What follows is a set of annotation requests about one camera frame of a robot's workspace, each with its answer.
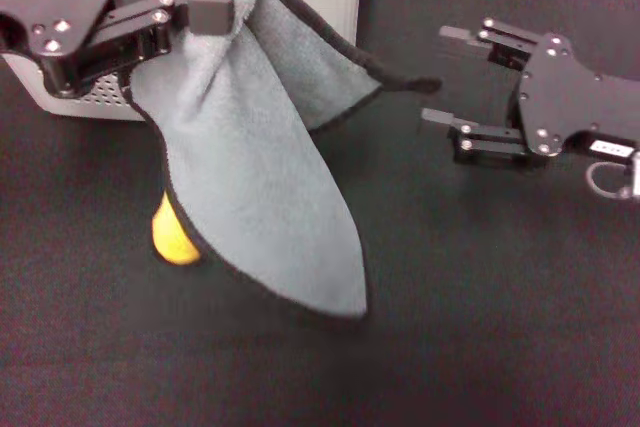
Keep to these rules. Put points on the grey yellow towel black edge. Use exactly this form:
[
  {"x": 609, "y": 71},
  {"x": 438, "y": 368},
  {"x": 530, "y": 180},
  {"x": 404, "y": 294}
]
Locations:
[{"x": 240, "y": 147}]

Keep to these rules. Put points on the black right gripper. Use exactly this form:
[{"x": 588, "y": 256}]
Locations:
[{"x": 555, "y": 92}]

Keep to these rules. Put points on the black tablecloth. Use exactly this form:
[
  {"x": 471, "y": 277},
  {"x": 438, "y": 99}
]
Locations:
[{"x": 450, "y": 297}]

